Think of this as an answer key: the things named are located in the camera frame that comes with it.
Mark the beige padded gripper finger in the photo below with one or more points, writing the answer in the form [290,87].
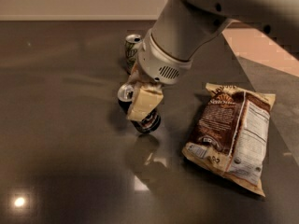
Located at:
[146,97]

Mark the brown chip bag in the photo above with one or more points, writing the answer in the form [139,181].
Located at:
[230,138]

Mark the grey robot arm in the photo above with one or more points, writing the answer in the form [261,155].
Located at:
[184,26]

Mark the dark blue pepsi can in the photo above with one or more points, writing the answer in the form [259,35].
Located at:
[148,124]

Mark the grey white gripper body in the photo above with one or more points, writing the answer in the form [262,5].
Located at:
[156,62]

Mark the white green soda can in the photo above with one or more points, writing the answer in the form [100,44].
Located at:
[131,46]

